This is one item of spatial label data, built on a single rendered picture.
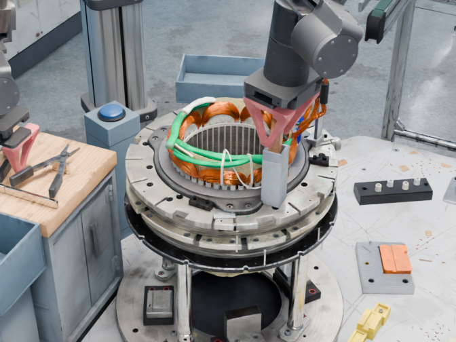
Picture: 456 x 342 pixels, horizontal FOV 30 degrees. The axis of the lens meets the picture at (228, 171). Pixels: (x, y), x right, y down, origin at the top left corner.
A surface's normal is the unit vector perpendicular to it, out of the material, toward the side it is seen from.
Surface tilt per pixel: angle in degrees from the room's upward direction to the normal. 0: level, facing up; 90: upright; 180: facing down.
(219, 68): 90
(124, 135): 90
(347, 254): 0
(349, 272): 0
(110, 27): 90
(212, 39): 0
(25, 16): 91
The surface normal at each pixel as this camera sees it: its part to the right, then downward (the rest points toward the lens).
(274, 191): -0.40, 0.54
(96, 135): -0.72, 0.40
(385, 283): 0.01, -0.81
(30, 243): 0.92, 0.24
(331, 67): 0.43, 0.58
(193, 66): -0.09, 0.59
